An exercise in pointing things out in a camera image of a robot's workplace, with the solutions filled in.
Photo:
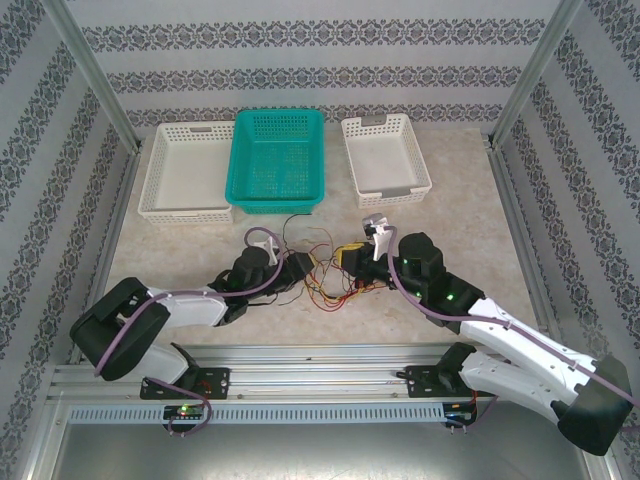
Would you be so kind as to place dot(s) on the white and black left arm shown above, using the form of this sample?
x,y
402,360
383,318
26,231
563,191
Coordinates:
x,y
195,306

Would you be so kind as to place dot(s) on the grey metal sheet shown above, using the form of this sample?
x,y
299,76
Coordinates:
x,y
320,455

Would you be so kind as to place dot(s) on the large white plastic basket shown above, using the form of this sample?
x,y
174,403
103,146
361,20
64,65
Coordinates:
x,y
185,170

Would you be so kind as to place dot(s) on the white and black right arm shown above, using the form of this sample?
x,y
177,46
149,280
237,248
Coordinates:
x,y
520,345

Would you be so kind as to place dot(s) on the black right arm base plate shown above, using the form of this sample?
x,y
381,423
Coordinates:
x,y
417,382

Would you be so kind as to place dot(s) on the small white plastic basket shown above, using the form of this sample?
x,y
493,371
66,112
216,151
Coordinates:
x,y
385,160

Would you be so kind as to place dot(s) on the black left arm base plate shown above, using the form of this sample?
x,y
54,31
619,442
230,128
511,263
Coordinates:
x,y
217,382

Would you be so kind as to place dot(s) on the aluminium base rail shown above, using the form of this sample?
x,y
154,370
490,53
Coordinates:
x,y
310,372

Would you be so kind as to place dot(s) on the aluminium side rail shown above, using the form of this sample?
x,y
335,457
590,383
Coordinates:
x,y
525,250
107,250

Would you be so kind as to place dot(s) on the aluminium frame post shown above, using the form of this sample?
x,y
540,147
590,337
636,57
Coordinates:
x,y
535,75
95,80

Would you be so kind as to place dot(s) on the teal plastic basket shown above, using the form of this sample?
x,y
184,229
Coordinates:
x,y
275,160

